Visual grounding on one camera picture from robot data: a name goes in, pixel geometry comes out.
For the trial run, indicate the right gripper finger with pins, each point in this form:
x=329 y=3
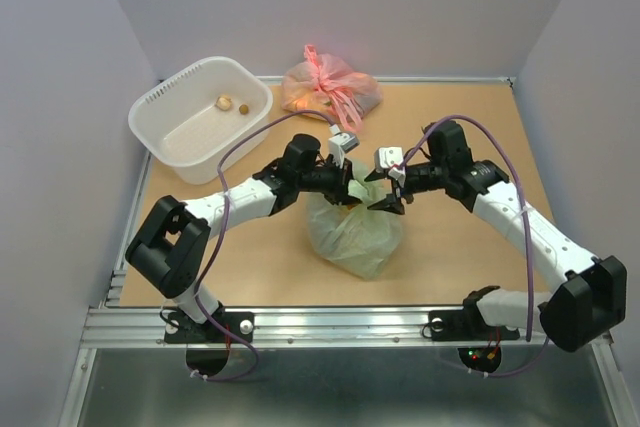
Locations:
x=376 y=175
x=390 y=203

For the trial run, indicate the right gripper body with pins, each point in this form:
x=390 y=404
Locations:
x=417 y=180

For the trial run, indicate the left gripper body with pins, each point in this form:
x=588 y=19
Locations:
x=331 y=180

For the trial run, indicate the green plastic bag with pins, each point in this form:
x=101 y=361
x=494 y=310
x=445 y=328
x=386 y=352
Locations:
x=356 y=239

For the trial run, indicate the white plastic basket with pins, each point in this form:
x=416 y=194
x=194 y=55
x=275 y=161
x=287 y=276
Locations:
x=180 y=125

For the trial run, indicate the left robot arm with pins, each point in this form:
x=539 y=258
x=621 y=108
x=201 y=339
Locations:
x=168 y=248

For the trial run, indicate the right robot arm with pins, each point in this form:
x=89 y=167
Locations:
x=573 y=296

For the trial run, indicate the pink tied plastic bag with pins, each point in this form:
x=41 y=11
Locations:
x=325 y=83

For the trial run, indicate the small beige fake garlic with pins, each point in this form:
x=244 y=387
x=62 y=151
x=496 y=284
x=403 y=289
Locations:
x=224 y=102

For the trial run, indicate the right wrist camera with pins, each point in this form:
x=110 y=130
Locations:
x=389 y=161

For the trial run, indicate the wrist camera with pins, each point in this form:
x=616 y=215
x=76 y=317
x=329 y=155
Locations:
x=340 y=143
x=389 y=161

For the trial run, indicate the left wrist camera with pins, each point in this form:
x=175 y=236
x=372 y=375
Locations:
x=340 y=143

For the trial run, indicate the aluminium front rail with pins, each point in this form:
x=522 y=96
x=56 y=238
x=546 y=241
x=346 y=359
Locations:
x=295 y=327

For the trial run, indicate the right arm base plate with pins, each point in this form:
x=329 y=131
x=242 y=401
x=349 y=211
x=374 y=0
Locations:
x=465 y=325

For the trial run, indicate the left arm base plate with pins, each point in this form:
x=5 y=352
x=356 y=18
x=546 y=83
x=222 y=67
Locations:
x=180 y=329

